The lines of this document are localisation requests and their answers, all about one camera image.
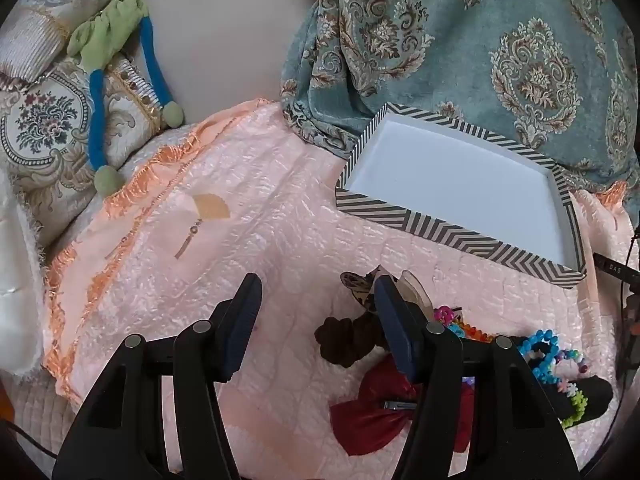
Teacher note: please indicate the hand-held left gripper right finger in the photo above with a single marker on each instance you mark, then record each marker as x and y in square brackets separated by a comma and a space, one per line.
[395, 330]

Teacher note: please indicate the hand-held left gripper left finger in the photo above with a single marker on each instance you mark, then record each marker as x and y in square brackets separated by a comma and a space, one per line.
[240, 335]

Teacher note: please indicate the beige organza hair bow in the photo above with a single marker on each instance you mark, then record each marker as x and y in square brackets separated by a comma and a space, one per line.
[360, 290]

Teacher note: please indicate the red bow hair clip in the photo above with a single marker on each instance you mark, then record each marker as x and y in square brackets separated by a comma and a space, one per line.
[370, 425]

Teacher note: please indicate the striped tray with white inside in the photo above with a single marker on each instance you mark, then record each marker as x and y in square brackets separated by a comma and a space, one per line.
[450, 175]

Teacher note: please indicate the pink quilted bedspread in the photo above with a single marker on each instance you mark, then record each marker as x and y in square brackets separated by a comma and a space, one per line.
[250, 210]

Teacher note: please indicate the black hair band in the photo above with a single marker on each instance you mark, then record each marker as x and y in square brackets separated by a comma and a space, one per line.
[595, 392]

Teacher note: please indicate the white satin cloth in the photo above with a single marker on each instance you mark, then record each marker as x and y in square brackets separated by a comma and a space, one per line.
[15, 270]

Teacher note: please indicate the teal patterned blanket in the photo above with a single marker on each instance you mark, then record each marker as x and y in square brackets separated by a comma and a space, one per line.
[475, 35]

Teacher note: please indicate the embroidered floral pillow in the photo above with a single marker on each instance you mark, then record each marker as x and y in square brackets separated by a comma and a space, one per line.
[45, 120]

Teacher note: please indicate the green and blue plush toy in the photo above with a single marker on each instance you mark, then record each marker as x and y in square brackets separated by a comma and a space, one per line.
[115, 25]

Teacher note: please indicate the gold striped satin pillow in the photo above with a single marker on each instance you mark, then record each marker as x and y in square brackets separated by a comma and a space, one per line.
[40, 15]

